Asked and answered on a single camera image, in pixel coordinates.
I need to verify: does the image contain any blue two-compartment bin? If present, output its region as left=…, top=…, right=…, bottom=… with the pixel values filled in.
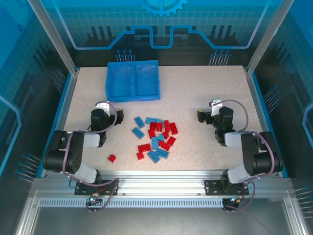
left=105, top=60, right=161, bottom=103

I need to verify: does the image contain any sheet metal tray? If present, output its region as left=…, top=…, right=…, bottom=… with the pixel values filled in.
left=14, top=190, right=313, bottom=235

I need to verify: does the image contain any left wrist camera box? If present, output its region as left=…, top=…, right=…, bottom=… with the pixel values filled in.
left=95, top=102, right=111, bottom=115

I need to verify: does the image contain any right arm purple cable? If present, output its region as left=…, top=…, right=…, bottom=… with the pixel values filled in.
left=214, top=99, right=276, bottom=213

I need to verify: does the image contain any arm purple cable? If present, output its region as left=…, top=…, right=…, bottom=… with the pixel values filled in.
left=214, top=99, right=276, bottom=213
left=62, top=100, right=120, bottom=213

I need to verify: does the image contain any left aluminium side rail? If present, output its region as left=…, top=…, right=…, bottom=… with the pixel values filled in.
left=40, top=68, right=81, bottom=178

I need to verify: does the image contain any aluminium side rail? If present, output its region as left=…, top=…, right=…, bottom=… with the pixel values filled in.
left=244, top=66, right=283, bottom=178
left=40, top=68, right=81, bottom=178

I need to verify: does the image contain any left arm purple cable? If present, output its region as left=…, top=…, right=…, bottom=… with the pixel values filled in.
left=62, top=100, right=120, bottom=213

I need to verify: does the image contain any right aluminium side rail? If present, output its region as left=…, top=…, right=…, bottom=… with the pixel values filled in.
left=244, top=66, right=283, bottom=178

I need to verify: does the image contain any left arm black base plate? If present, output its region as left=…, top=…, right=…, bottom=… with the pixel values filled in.
left=74, top=180, right=119, bottom=196

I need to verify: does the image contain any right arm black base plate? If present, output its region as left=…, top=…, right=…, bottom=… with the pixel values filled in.
left=204, top=180, right=250, bottom=196

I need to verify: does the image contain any aluminium mounting rail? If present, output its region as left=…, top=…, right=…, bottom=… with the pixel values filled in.
left=31, top=170, right=294, bottom=199

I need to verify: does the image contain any slotted grey cable duct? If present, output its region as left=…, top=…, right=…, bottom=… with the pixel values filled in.
left=38, top=198, right=224, bottom=209

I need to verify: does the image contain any left aluminium frame post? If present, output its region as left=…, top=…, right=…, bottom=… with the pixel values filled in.
left=27, top=0, right=80, bottom=75

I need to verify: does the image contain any aluminium frame post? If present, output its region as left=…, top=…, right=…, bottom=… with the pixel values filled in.
left=246, top=0, right=293, bottom=75
left=27, top=0, right=80, bottom=75

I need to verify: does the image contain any right aluminium frame post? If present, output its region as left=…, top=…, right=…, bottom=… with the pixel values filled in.
left=246, top=0, right=293, bottom=75

